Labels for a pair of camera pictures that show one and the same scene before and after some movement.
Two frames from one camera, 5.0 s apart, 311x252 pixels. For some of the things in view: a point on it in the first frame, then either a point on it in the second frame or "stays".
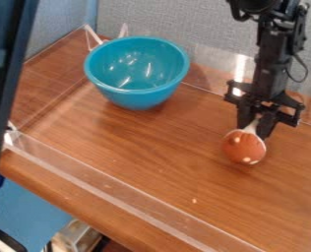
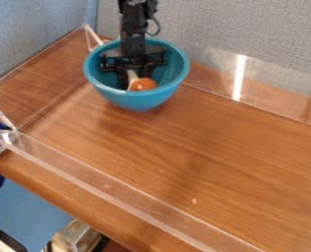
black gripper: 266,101 → 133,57
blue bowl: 139,69 stays
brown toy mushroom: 244,148 → 140,84
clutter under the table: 75,237 stays
